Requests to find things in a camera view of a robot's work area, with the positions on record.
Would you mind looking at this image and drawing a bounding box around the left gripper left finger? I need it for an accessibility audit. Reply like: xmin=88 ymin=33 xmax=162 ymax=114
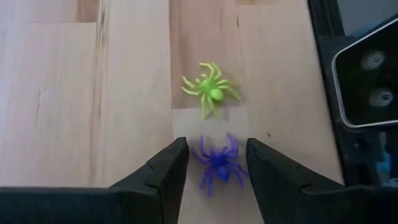
xmin=0 ymin=137 xmax=190 ymax=224

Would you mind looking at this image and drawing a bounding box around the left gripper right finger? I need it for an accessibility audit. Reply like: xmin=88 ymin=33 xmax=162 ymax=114
xmin=246 ymin=138 xmax=398 ymax=224

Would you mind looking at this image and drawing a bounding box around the purple plastic spider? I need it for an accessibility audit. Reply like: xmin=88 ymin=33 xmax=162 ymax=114
xmin=190 ymin=133 xmax=249 ymax=199

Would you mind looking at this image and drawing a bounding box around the green plastic spider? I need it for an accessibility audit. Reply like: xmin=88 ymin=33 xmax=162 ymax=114
xmin=181 ymin=62 xmax=242 ymax=121

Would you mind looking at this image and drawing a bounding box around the black camera silver rim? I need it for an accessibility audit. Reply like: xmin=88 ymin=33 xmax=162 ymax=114
xmin=331 ymin=17 xmax=398 ymax=129

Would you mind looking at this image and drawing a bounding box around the black aluminium table frame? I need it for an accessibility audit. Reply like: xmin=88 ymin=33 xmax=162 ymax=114
xmin=307 ymin=0 xmax=398 ymax=189

